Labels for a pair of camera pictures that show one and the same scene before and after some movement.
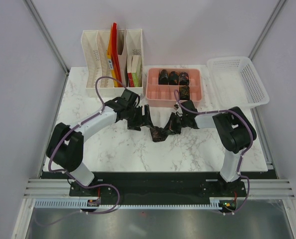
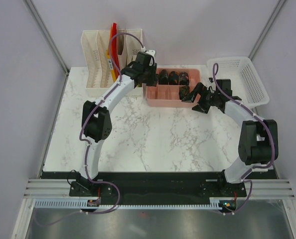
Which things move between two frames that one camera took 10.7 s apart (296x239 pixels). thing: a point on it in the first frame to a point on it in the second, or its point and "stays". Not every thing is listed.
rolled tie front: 184,92 stays
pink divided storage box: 161,95 stays
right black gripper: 171,124 to 190,97
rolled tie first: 163,77 stays
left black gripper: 143,120 to 153,79
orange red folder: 113,58 stays
